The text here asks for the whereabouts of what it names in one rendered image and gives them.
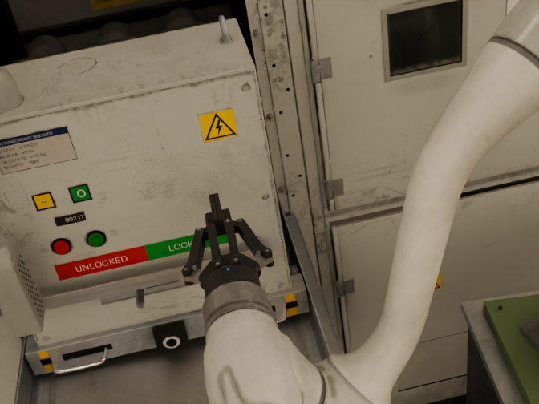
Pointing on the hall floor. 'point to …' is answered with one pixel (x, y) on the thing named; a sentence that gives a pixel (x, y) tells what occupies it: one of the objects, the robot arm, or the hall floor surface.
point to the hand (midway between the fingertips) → (217, 213)
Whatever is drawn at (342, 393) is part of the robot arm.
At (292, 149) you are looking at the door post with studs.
